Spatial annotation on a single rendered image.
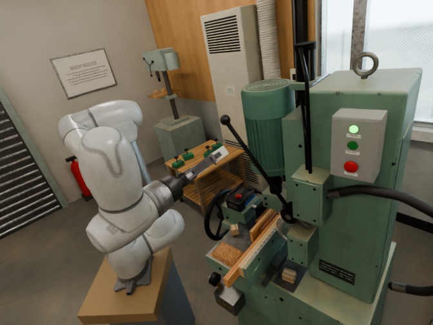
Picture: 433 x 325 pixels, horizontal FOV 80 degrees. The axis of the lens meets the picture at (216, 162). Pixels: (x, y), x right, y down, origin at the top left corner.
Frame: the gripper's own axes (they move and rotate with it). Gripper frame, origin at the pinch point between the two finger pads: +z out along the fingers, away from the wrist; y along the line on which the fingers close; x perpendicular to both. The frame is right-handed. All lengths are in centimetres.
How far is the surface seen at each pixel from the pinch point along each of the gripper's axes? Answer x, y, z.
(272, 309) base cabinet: -66, -29, 2
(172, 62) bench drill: 112, -138, 137
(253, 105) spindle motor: 6.4, 13.7, 15.4
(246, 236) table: -34.9, -25.6, 10.2
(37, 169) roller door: 113, -284, -6
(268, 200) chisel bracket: -26.8, -12.3, 20.5
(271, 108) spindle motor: 2.1, 17.2, 17.2
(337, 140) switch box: -13.9, 34.5, 7.1
